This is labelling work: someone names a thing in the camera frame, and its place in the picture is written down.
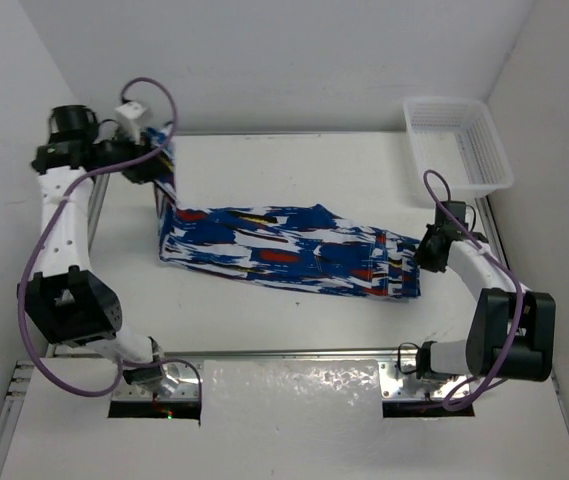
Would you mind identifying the blue white red patterned trousers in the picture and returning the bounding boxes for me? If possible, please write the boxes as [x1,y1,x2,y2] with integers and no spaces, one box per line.
[145,128,421,300]

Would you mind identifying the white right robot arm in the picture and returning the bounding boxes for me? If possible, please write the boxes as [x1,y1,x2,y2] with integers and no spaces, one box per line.
[415,201,556,382]

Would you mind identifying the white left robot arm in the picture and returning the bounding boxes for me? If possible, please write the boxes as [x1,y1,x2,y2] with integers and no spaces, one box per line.
[17,101,165,389]

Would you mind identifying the white plastic mesh basket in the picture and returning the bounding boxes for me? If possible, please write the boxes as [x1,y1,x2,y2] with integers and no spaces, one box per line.
[403,97,514,200]

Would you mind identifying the white front cover panel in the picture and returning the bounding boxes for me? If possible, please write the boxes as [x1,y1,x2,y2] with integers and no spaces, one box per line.
[2,361,569,479]

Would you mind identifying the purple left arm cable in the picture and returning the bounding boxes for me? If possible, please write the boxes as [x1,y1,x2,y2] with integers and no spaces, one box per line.
[17,77,203,404]

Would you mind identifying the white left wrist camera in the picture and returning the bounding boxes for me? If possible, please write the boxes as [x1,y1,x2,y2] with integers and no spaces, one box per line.
[114,101,153,144]

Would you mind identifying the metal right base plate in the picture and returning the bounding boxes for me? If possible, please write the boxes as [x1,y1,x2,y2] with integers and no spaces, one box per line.
[378,361,468,403]

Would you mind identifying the metal base plate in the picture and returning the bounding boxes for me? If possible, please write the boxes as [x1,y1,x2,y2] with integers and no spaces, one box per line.
[378,361,468,403]
[111,360,203,403]

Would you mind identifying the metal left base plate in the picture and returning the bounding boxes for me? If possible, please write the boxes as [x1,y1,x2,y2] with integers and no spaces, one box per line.
[111,360,203,403]

